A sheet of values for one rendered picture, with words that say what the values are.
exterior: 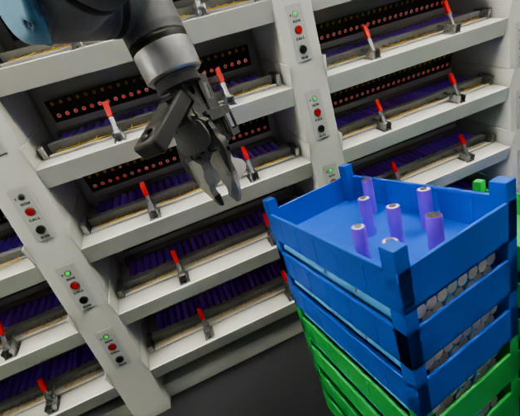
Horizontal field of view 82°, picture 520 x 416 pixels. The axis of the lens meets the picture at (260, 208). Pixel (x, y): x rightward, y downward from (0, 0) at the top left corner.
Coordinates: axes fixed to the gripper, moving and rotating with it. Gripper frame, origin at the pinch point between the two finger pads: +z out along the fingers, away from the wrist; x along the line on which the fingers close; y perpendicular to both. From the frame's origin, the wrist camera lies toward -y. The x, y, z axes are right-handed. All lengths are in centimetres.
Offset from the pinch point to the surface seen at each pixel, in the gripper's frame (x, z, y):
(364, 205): -20.1, 8.4, 5.2
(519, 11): -53, -5, 91
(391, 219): -24.2, 9.5, 1.6
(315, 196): -8.3, 8.9, 15.0
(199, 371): 42, 51, 1
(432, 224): -29.2, 8.9, -2.0
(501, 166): -42, 40, 89
